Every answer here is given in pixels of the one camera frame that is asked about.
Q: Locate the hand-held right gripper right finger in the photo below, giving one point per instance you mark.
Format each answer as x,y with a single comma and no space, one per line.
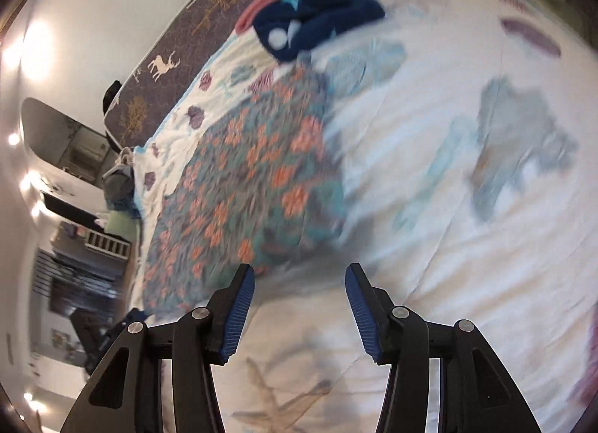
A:
362,316

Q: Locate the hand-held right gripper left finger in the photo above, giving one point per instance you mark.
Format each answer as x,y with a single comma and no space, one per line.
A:
238,316

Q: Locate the floral long-sleeved shirt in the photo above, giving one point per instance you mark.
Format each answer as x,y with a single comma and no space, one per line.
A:
243,181

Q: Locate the pile of clothes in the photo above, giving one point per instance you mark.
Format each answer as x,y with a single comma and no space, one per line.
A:
119,181

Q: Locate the white ladder rack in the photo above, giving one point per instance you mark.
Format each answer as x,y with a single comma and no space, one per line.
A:
107,244

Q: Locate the green cushion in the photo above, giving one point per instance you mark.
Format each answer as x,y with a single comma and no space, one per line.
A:
122,222

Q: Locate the seashell printed blanket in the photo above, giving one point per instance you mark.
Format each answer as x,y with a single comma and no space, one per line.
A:
444,227

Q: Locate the black object behind mattress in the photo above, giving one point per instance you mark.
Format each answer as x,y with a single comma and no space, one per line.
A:
113,94

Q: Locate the navy folded cloth white dots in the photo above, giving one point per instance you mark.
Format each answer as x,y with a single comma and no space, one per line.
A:
317,17

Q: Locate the deer printed mattress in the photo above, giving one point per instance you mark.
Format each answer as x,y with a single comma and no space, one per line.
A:
210,3

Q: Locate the arched wall mirror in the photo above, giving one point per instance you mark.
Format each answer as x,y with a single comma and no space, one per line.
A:
60,143

